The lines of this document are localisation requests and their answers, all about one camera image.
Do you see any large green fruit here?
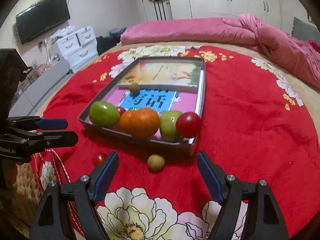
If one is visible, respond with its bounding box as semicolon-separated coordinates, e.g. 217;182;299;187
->
89;101;120;128

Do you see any red cherry tomato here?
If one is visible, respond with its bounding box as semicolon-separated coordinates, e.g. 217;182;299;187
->
175;112;201;139
116;106;126;116
93;152;107;166

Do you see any orange tangerine back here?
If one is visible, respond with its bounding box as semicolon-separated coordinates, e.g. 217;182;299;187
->
119;110;135;134

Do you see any orange tangerine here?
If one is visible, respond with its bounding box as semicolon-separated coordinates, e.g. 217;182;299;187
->
129;108;160;138
119;110;135;134

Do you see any brown longan fruit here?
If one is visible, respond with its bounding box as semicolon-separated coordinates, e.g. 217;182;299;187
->
129;82;140;94

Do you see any orange tangerine front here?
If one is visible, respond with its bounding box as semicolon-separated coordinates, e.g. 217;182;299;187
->
129;108;160;138

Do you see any small tan longan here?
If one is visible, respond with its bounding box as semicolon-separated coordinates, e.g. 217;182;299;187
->
147;154;165;172

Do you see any small green apple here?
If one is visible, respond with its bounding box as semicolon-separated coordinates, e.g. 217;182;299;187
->
159;110;182;142

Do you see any white drawer cabinet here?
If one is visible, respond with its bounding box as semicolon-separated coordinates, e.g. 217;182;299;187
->
49;26;98;73

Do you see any black clothing pile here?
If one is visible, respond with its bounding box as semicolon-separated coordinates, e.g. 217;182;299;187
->
96;27;127;56

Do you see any red floral blanket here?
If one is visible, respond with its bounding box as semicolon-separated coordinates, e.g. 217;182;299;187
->
31;46;319;239

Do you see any pink workbook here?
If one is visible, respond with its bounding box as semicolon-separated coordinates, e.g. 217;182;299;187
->
106;87;199;140

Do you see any grey shallow cardboard box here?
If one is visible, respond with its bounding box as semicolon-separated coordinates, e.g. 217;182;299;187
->
78;56;206;155

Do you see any sunflower cover book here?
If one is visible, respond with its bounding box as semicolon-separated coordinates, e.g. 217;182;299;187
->
119;62;200;87

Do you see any pink quilt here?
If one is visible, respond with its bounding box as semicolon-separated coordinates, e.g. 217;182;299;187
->
120;14;319;89

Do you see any grey headboard cushion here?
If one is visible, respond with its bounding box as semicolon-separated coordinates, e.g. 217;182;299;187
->
291;17;320;44

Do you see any black wall television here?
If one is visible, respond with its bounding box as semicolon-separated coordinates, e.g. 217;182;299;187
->
16;0;71;44

